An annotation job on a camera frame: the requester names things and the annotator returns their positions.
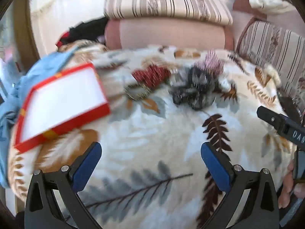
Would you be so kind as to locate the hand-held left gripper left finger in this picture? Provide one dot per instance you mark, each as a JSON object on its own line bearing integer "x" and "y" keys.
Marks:
{"x": 87, "y": 167}

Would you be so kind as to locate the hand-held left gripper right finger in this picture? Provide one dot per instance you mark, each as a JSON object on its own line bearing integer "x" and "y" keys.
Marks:
{"x": 215, "y": 167}

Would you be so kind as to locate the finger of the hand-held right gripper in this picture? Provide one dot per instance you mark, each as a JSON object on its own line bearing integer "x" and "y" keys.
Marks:
{"x": 270, "y": 118}

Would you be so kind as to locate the red shallow box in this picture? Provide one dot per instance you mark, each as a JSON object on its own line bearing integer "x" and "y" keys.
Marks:
{"x": 62, "y": 100}

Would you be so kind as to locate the grey sheer scrunchie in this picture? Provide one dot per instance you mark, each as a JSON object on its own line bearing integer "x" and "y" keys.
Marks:
{"x": 190, "y": 90}

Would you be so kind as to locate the pink plaid scrunchie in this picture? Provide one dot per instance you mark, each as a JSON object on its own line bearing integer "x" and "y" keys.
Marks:
{"x": 212, "y": 62}

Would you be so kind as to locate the red polka dot scrunchie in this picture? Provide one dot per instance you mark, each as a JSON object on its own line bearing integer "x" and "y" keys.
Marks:
{"x": 152, "y": 75}

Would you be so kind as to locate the person's right hand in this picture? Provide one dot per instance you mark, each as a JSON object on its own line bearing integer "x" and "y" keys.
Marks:
{"x": 288, "y": 188}

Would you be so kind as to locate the short striped cushion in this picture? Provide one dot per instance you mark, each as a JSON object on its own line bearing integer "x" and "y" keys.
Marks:
{"x": 269, "y": 45}

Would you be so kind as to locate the leaf printed blanket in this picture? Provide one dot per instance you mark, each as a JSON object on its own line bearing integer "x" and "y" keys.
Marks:
{"x": 152, "y": 128}

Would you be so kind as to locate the blue cloth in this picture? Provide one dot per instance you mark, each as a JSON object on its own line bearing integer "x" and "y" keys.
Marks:
{"x": 35, "y": 69}

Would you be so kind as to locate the white crumpled cloth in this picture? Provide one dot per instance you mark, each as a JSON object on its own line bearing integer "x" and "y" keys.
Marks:
{"x": 269, "y": 2}

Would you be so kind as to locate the pink sofa backrest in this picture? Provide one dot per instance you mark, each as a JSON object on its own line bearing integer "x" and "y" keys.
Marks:
{"x": 243, "y": 4}

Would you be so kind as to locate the red cloth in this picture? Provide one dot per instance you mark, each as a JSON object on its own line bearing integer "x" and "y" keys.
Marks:
{"x": 62, "y": 42}

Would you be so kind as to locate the pink bolster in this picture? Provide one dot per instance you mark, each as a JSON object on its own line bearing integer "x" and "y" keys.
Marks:
{"x": 166, "y": 34}

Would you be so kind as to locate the black cloth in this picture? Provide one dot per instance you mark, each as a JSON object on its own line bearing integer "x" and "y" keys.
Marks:
{"x": 90, "y": 29}

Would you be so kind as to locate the wooden door with stained glass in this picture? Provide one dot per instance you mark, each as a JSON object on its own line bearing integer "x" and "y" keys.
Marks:
{"x": 23, "y": 28}

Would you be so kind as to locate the long striped cushion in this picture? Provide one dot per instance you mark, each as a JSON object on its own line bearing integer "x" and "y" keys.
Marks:
{"x": 166, "y": 2}

